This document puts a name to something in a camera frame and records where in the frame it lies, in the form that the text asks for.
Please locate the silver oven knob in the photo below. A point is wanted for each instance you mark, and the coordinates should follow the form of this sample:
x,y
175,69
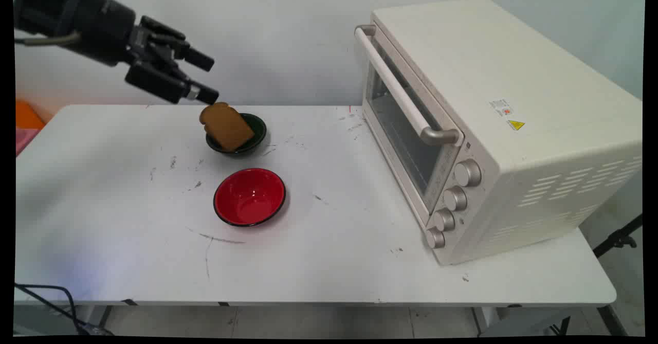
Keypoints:
x,y
435,237
455,198
444,219
468,173

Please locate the yellow warning sticker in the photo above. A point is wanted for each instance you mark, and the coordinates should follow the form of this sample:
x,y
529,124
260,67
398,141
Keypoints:
x,y
516,125

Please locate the cream toaster oven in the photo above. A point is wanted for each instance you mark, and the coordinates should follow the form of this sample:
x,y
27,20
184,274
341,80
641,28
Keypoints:
x,y
514,66

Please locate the orange box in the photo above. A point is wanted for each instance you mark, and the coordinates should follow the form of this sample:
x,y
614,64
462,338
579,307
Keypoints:
x,y
26,116

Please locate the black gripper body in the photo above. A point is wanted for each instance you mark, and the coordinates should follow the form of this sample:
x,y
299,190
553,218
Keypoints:
x,y
105,28

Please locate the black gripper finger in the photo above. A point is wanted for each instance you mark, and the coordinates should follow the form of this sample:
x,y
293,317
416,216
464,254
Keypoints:
x,y
198,58
164,87

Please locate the dark green bowl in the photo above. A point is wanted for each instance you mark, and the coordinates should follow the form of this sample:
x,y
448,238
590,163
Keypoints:
x,y
258,128

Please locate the red bowl black rim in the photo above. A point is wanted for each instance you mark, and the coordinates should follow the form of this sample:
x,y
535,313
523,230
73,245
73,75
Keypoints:
x,y
249,197

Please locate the pink box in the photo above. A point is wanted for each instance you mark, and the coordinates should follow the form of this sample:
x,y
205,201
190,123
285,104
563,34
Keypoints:
x,y
23,139

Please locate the white label sticker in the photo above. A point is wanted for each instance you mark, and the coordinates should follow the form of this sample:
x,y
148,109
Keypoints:
x,y
500,107

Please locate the brown toast slice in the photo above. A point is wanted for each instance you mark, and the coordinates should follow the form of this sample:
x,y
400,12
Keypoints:
x,y
226,125

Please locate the glass oven door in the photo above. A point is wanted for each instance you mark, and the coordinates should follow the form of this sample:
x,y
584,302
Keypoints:
x,y
398,128

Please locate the black tripod stand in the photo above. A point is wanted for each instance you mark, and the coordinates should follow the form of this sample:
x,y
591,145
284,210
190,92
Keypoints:
x,y
617,238

